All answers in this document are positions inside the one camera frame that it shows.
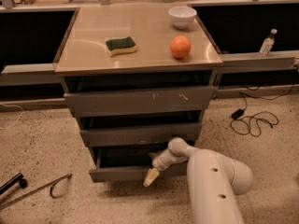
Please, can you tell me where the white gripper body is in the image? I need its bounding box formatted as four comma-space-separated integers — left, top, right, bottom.
151, 148, 187, 172

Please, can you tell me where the grey bottom drawer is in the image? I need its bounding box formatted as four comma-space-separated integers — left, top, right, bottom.
88, 142, 190, 184

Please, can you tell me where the grey drawer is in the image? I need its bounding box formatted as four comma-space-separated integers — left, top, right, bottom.
64, 86, 213, 118
88, 142, 190, 184
80, 123, 202, 147

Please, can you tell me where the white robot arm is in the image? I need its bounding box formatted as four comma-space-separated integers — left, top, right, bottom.
143, 137, 253, 224

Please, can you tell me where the grey middle drawer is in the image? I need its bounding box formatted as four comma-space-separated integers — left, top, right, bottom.
80, 123, 202, 147

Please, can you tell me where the grey top drawer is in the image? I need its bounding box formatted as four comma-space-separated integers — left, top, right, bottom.
64, 86, 213, 118

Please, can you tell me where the grey drawer cabinet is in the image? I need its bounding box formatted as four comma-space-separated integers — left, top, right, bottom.
52, 3, 224, 184

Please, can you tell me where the grey metal rod with hook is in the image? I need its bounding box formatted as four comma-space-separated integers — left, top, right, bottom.
0, 173, 72, 210

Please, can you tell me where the orange fruit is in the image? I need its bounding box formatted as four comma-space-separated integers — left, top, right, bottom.
170, 36, 191, 59

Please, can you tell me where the green yellow sponge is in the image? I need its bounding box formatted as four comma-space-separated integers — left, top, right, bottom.
106, 36, 136, 57

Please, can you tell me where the black caster wheel leg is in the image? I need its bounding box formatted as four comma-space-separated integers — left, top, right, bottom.
0, 173, 28, 195

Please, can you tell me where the white bowl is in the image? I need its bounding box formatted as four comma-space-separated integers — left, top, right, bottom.
168, 7, 197, 29

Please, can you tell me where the clear plastic water bottle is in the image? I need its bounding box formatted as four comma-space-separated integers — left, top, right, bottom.
259, 29, 278, 57

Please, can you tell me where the white cable on floor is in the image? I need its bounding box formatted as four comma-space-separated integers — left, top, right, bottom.
0, 102, 25, 131

